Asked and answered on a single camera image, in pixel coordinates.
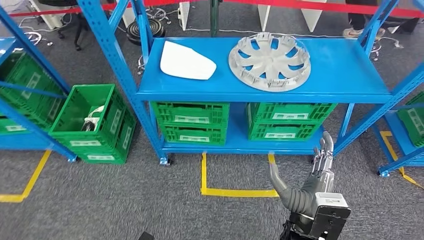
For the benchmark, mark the blue metal shelf rack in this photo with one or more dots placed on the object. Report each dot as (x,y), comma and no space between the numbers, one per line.
(341,66)
(23,141)
(396,129)

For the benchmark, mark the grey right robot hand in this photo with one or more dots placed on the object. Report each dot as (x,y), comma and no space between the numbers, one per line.
(323,179)

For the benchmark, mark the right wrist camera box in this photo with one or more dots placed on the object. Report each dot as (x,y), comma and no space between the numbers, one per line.
(331,215)

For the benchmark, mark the person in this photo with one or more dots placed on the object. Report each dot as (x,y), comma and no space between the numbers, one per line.
(352,33)

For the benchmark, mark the white desk panel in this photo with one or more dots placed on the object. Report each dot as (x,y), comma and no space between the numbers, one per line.
(184,15)
(264,16)
(311,20)

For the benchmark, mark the white plastic mirror cover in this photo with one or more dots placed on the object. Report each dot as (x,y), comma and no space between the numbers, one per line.
(185,61)

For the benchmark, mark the red barrier belt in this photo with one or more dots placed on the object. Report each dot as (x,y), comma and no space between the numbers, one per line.
(364,10)

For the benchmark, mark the black round stool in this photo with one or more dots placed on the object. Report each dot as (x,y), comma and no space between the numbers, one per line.
(145,31)

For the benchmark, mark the black office chair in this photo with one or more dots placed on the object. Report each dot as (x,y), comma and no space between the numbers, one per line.
(79,30)

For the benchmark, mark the silver plastic hubcap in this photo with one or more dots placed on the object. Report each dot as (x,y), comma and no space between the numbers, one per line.
(270,63)

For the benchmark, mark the green plastic crate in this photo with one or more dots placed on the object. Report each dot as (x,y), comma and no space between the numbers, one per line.
(414,122)
(190,112)
(281,130)
(79,139)
(26,79)
(102,157)
(13,127)
(193,134)
(291,111)

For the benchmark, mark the dark barrier post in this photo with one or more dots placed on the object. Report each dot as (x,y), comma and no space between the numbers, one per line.
(214,16)

